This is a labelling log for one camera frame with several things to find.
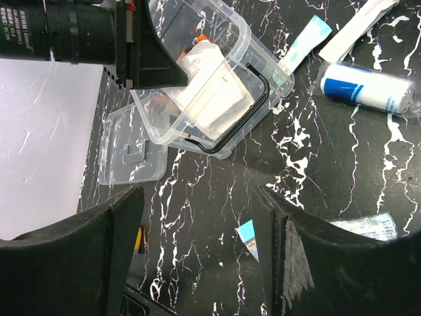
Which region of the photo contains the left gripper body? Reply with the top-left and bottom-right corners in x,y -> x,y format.
1,1 -> 145,89

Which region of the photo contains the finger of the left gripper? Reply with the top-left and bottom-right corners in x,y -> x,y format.
131,1 -> 188,89

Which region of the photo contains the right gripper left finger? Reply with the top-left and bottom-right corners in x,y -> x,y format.
1,186 -> 145,315

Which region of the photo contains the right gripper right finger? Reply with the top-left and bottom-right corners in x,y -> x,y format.
253,186 -> 420,315

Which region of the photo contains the blue sachet pack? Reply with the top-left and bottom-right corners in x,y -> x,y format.
330,212 -> 398,241
235,220 -> 259,262

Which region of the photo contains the white gauze packet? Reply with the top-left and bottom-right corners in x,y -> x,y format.
163,39 -> 255,140

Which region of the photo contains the clear plastic storage box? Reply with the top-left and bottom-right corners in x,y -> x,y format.
132,1 -> 294,159

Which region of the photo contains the blue white bandage roll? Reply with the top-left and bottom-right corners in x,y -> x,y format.
309,63 -> 420,118

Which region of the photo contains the yellow orange small box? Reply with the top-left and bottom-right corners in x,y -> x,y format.
134,226 -> 143,253

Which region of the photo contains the clear plastic box lid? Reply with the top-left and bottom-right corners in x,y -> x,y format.
98,103 -> 168,186

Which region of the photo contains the teal white ointment tube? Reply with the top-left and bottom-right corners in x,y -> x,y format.
278,15 -> 332,76

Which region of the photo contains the white wrapped swab packet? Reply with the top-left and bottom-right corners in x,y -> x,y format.
318,0 -> 399,63

